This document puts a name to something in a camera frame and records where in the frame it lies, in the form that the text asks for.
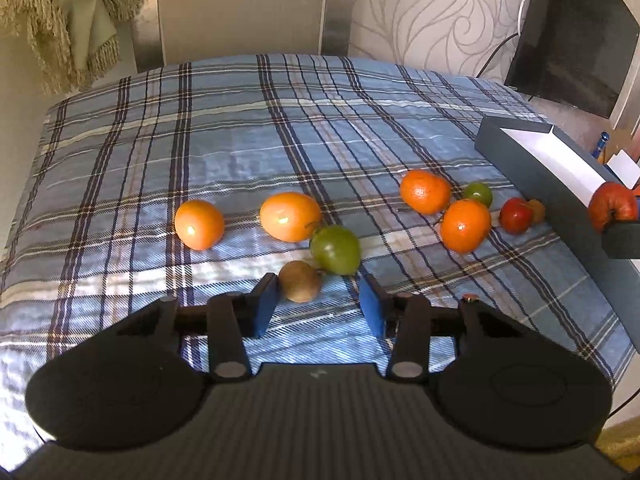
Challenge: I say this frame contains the brown kiwi fruit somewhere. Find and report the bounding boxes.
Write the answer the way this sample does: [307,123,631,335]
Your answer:
[278,260,322,304]

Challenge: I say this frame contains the red apple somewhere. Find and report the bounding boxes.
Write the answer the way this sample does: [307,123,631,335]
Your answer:
[588,182,638,232]

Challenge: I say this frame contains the yellow-orange oval fruit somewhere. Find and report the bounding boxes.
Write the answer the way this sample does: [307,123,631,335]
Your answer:
[259,192,321,243]

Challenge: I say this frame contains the large green fruit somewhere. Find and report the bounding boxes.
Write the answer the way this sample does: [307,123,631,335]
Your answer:
[309,226,361,275]

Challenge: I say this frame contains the blue plaid tablecloth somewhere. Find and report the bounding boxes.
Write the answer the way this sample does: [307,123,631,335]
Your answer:
[1,54,634,468]

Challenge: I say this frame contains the small orange-brown fruit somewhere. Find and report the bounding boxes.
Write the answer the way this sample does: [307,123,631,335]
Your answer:
[527,200,546,226]

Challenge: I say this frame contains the orange mandarin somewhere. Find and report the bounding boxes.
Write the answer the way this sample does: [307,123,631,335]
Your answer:
[399,169,451,216]
[440,198,491,254]

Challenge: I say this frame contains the black television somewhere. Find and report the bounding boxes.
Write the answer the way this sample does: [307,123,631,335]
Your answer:
[504,0,639,118]

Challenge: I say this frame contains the small green fruit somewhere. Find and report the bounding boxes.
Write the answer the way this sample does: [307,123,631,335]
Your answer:
[463,181,494,208]

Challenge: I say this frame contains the green fringed curtain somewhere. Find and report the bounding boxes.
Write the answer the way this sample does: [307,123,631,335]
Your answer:
[1,0,141,94]

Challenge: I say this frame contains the black tv cable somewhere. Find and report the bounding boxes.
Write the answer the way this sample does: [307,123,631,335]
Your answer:
[474,0,533,79]

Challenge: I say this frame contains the silver framed panel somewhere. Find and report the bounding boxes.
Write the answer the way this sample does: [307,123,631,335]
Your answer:
[131,0,355,72]

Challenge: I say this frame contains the small red fruit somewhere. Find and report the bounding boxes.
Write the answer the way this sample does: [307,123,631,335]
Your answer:
[499,197,534,235]

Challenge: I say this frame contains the dark box white inside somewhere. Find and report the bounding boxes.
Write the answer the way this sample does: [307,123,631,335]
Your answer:
[475,116,639,347]

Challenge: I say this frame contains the blue glass bottle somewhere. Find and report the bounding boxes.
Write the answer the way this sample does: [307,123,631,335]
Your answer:
[591,131,610,164]

